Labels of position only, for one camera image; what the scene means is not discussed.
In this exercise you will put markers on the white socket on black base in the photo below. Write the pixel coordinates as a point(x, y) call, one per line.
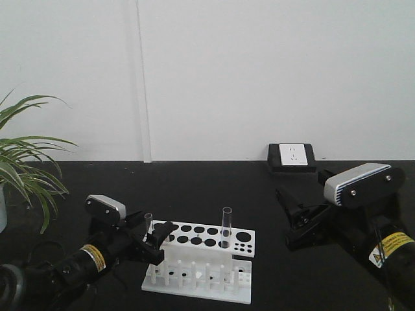
point(291, 158)

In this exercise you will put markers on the white test tube rack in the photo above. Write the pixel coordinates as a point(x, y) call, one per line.
point(200, 262)

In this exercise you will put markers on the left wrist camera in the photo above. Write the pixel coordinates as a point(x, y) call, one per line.
point(105, 209)

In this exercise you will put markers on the wide glass test tube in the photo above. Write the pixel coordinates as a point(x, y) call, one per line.
point(226, 227)

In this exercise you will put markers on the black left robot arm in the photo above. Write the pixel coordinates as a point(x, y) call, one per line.
point(47, 286)

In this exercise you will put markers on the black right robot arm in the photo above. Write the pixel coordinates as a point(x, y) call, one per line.
point(387, 251)

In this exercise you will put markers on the narrow glass test tube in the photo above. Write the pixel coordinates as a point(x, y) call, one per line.
point(148, 225)

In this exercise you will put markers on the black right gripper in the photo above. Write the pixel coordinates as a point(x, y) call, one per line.
point(318, 225)

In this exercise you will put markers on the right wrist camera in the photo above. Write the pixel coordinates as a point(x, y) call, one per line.
point(362, 185)

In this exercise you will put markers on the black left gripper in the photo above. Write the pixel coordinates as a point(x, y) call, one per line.
point(120, 243)

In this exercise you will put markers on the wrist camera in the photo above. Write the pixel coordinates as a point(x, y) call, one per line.
point(105, 209)
point(362, 185)

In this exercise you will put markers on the green spider plant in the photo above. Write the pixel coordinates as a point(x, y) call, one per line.
point(31, 182)

